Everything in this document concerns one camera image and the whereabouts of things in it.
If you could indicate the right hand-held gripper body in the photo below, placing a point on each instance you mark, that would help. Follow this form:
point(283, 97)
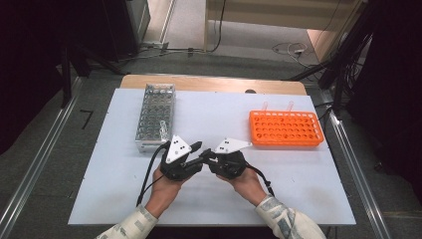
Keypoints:
point(229, 166)

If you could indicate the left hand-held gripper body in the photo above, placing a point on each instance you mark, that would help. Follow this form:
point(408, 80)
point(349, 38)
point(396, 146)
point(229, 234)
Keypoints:
point(179, 166)

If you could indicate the clear test tube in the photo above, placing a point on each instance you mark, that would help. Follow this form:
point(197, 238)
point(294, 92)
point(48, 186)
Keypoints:
point(290, 106)
point(265, 106)
point(163, 128)

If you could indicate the metal test tube rack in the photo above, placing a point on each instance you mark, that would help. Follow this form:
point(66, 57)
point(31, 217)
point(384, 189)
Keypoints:
point(152, 116)

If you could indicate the orange test tube rack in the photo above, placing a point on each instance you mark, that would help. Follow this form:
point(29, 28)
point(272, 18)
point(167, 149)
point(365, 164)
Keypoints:
point(285, 131)

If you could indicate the person's right hand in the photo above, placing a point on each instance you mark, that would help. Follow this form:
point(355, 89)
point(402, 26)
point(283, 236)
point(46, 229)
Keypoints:
point(247, 187)

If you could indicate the person's left hand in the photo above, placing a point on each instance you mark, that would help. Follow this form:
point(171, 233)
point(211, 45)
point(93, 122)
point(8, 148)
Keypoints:
point(164, 192)

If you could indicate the white board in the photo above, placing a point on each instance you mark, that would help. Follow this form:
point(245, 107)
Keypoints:
point(109, 186)

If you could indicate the grey power strip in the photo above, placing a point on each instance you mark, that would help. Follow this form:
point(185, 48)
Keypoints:
point(156, 45)

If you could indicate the black cabinet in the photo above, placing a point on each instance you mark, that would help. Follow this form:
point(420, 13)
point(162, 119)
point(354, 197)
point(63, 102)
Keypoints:
point(126, 26)

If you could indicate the black metal stand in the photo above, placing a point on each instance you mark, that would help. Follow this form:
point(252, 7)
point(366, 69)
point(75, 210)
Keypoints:
point(68, 76)
point(341, 59)

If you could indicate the light wooden furniture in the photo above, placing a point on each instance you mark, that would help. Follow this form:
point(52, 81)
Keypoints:
point(282, 15)

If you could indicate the dark curtain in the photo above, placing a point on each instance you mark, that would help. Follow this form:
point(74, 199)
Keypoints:
point(30, 66)
point(394, 83)

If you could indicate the aluminium floor rail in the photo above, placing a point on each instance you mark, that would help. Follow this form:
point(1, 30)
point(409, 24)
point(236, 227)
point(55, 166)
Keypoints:
point(43, 156)
point(358, 186)

